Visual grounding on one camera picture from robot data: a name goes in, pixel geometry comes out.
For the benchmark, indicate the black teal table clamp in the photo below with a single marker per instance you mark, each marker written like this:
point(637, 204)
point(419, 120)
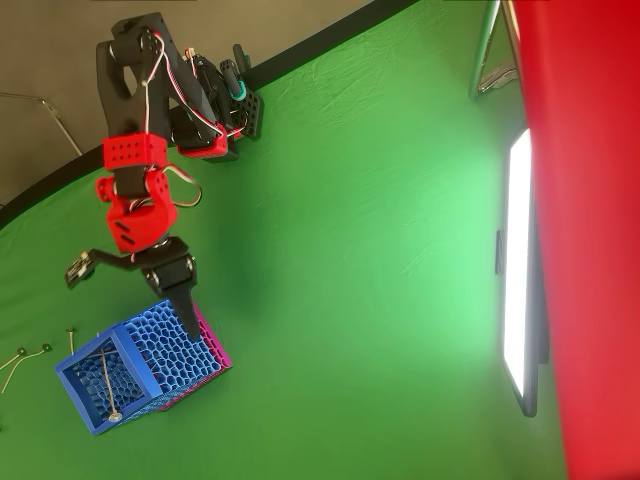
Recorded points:
point(241, 55)
point(231, 75)

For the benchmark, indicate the black monitor on right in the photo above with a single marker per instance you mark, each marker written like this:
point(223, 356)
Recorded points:
point(517, 250)

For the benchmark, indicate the long nail left of basket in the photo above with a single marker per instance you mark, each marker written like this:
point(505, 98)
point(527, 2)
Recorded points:
point(71, 330)

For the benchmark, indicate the chrome tube stand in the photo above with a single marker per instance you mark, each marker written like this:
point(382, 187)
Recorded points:
point(484, 50)

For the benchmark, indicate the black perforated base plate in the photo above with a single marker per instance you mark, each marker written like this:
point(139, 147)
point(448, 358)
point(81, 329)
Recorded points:
point(252, 112)

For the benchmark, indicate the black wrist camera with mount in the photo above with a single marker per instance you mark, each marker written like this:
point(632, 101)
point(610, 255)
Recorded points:
point(77, 271)

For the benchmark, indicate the large red blurred object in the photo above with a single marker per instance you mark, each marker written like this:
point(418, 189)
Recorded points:
point(590, 200)

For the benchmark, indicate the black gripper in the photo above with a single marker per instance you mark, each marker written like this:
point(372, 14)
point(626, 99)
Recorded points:
point(167, 272)

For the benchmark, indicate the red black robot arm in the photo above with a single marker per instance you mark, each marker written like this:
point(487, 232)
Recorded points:
point(140, 230)

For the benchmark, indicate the thin metal tube frame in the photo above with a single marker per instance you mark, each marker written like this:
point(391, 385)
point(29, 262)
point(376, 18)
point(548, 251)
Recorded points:
point(42, 101)

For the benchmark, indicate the nails at left edge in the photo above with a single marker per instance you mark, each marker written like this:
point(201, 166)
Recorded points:
point(46, 346)

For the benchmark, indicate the blue pink mesh basket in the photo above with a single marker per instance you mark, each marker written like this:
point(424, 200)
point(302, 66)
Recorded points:
point(170, 350)

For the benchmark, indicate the green table cloth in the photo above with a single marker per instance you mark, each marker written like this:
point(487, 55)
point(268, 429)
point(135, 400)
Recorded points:
point(350, 250)

